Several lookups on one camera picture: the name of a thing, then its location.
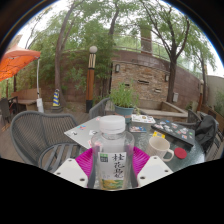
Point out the striped globe lamp post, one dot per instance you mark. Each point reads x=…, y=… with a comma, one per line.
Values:
x=90, y=83

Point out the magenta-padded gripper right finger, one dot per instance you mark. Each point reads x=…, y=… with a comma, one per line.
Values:
x=153, y=170

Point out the leaning grey-trunked tree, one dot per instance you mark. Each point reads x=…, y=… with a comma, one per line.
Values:
x=59, y=66

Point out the black laptop with stickers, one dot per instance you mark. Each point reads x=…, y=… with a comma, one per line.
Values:
x=175, y=131

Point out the flat round red coaster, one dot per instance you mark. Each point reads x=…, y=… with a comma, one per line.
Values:
x=180, y=153

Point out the white canopy base weight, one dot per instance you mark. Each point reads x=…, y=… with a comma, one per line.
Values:
x=40, y=105

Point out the dark-trunked tree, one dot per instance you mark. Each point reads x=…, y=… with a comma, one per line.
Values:
x=172, y=80

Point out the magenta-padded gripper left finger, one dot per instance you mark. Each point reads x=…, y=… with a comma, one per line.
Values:
x=70, y=171

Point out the yellow sticker card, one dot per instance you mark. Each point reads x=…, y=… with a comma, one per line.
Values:
x=158, y=134

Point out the wooden bench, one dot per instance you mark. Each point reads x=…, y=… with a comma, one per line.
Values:
x=26, y=98

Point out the clear white-capped drink bottle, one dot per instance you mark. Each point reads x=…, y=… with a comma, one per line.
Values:
x=112, y=153

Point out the yellow and blue striped cone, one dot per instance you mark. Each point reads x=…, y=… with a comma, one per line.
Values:
x=56, y=99

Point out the orange canopy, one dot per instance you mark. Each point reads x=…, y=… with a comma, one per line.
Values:
x=16, y=61

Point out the small colourful sticker card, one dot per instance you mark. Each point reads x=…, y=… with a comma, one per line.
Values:
x=137, y=128

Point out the white sticker sheet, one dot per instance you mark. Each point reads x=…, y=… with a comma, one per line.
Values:
x=143, y=118

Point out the black jacket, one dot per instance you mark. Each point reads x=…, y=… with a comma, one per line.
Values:
x=206, y=131

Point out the stone water basin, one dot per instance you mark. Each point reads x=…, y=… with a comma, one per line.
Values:
x=166, y=110

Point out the black wall lamp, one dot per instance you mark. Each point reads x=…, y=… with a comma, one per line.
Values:
x=167, y=78
x=117, y=68

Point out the white ceramic mug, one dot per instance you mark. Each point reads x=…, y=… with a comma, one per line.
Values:
x=158, y=148

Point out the green plant in teal pot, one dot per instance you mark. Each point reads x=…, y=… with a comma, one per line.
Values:
x=124, y=100

